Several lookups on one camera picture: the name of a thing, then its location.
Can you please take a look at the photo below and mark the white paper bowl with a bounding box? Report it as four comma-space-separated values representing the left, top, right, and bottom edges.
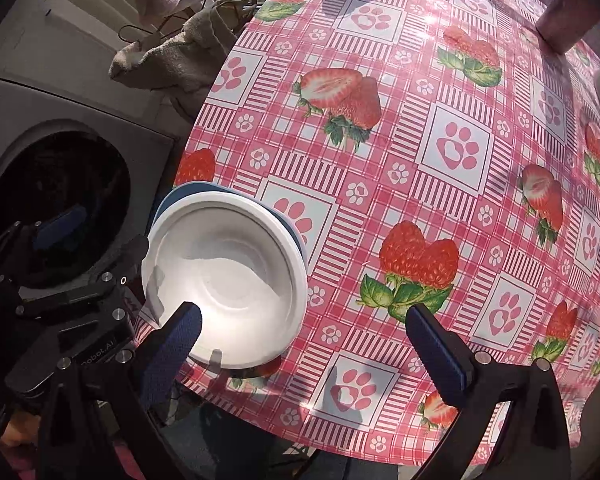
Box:
140, 191, 308, 370

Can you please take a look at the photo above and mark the blue square plate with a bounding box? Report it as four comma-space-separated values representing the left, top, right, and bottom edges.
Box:
151, 180, 309, 261

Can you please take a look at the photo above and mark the washing machine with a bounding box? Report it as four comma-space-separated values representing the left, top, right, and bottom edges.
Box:
0, 0, 189, 298

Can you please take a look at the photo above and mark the pink strawberry tablecloth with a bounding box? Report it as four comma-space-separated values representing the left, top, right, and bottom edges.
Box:
178, 0, 600, 465

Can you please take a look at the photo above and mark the beige hanging towel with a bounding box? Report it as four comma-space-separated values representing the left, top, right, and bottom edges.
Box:
109, 8, 237, 117

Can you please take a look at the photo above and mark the pink tumbler cup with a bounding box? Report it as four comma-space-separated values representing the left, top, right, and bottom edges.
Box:
535, 0, 600, 54

